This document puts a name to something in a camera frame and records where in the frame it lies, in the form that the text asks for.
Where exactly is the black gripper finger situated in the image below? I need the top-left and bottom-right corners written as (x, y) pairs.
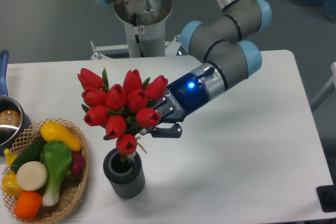
top-left (143, 122), bottom-right (183, 138)

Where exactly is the green cucumber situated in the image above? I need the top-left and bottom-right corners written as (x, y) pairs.
top-left (11, 135), bottom-right (47, 173)

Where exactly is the yellow bell pepper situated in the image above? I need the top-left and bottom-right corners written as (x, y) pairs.
top-left (1, 172), bottom-right (24, 198)

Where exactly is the orange fruit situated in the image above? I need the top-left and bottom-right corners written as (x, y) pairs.
top-left (14, 191), bottom-right (42, 220)

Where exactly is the dark grey ribbed vase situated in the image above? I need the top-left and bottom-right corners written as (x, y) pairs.
top-left (103, 148), bottom-right (145, 199)

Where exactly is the yellow squash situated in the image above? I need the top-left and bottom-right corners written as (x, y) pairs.
top-left (40, 122), bottom-right (82, 152)

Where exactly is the yellow banana tip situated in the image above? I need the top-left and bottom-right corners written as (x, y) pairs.
top-left (4, 148), bottom-right (18, 167)

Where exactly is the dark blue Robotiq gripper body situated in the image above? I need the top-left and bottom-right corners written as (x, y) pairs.
top-left (153, 62), bottom-right (228, 123)

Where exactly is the beige round bun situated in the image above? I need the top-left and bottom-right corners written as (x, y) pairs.
top-left (16, 161), bottom-right (48, 191)

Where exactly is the white frame at right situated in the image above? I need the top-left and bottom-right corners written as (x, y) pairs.
top-left (310, 62), bottom-right (335, 113)

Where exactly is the black device at table edge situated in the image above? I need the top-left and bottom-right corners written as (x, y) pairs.
top-left (316, 185), bottom-right (335, 212)

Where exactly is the blue handled saucepan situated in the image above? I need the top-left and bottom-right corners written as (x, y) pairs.
top-left (1, 49), bottom-right (31, 156)

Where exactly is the woven wicker basket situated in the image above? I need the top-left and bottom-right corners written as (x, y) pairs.
top-left (1, 118), bottom-right (89, 223)

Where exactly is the red tulip bouquet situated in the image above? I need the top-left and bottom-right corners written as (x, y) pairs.
top-left (77, 68), bottom-right (168, 163)

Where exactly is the red radish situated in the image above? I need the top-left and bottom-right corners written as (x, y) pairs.
top-left (70, 152), bottom-right (86, 175)

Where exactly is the green bok choy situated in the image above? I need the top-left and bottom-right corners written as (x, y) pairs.
top-left (40, 140), bottom-right (72, 207)

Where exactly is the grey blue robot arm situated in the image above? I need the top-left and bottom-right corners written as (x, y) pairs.
top-left (95, 0), bottom-right (272, 138)

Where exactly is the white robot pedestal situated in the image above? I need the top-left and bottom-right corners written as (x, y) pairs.
top-left (91, 0), bottom-right (183, 59)

